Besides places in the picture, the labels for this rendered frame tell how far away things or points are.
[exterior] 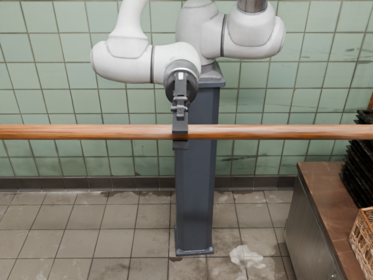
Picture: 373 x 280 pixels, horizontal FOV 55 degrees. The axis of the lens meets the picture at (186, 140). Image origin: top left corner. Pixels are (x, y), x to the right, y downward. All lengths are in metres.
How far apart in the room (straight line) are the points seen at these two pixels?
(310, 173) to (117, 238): 1.10
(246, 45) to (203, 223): 0.93
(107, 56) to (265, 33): 0.57
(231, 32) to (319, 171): 0.75
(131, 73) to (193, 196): 0.89
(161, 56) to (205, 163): 0.75
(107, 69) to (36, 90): 1.20
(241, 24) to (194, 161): 0.63
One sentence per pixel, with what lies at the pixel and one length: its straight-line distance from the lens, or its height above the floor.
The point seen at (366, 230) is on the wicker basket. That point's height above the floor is 0.71.
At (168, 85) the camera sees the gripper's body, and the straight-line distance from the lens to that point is 0.84.
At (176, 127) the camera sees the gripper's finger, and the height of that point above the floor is 1.22.
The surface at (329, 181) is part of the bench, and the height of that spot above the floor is 0.58.
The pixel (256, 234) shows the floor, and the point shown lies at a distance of 2.13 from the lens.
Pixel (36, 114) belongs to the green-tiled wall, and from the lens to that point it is 2.21.
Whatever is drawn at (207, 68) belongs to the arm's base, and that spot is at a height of 1.04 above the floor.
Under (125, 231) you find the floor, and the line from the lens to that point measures 2.14.
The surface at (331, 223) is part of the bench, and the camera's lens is 1.46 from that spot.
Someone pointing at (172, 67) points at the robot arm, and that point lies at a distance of 0.89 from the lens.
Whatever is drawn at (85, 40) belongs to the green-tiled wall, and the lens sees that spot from 1.93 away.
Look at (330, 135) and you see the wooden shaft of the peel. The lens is 0.74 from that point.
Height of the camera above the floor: 1.57
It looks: 34 degrees down
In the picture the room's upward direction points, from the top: straight up
